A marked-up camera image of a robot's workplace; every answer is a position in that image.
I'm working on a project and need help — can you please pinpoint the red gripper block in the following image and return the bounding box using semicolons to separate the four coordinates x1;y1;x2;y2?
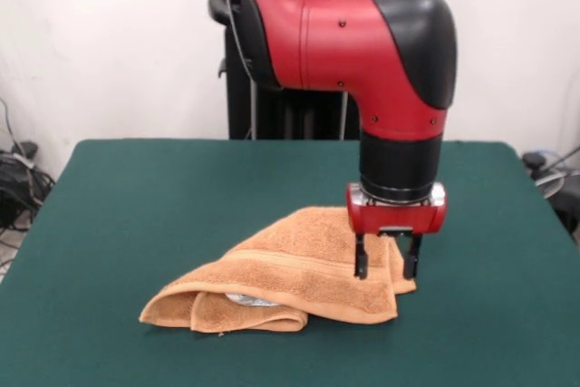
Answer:
345;182;450;281

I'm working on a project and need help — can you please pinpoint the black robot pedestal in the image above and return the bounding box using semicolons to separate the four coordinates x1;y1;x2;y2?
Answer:
208;0;377;141

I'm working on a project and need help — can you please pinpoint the black cable tangle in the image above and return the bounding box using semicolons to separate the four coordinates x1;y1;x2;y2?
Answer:
0;96;58;270

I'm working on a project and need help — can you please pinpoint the orange terry towel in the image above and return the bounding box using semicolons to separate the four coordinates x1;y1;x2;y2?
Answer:
139;206;417;334

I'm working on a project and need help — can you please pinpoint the dark green table cloth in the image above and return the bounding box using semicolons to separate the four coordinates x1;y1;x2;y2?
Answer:
0;139;580;387

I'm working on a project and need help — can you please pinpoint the gray round chair base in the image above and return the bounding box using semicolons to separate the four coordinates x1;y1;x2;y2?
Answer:
534;169;567;200

